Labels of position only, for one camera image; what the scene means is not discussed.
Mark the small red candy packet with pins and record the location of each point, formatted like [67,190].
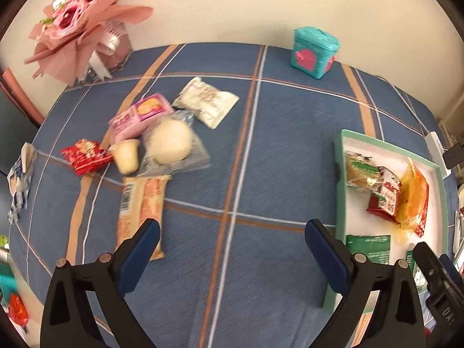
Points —
[85,156]

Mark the teal plastic object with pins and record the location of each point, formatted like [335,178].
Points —
[7,282]

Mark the dark red snack packet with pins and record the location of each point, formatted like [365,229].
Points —
[386,199]

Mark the blue plaid tablecloth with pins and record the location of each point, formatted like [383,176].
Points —
[232,279]

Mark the white snack packet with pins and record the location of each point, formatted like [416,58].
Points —
[205,99]

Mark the green object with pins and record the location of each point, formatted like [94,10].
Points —
[3,241]

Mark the white bun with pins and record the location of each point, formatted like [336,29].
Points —
[170,143]

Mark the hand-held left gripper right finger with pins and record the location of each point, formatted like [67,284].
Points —
[328,257]

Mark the red orange object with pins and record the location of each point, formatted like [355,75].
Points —
[18,308]

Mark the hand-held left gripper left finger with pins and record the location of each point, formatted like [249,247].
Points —
[139,257]

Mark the white tray with teal rim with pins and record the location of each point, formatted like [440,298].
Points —
[357,221]

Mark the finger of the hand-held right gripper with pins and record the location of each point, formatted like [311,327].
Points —
[427,264]
[448,266]

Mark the crumpled blue white wrapper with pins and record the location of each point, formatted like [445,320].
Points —
[20,185]

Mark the black power adapter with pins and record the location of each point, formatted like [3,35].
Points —
[453,156]

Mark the dark green snack packet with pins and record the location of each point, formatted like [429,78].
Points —
[368,248]

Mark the pink flower bouquet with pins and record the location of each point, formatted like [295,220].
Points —
[76,18]

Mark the beige cracker packet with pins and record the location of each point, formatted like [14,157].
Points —
[141,206]

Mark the glass vase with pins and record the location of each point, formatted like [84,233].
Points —
[121,49]

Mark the pink snack packet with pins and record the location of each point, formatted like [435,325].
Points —
[134,119]

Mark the teal toy box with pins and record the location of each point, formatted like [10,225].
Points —
[311,50]

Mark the cookie packet with green label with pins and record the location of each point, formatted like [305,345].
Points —
[359,174]

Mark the yellow cake packet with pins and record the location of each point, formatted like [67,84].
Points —
[413,195]

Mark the pale jelly cup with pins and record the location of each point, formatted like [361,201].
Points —
[127,156]

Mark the white power strip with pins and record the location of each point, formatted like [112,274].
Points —
[435,148]

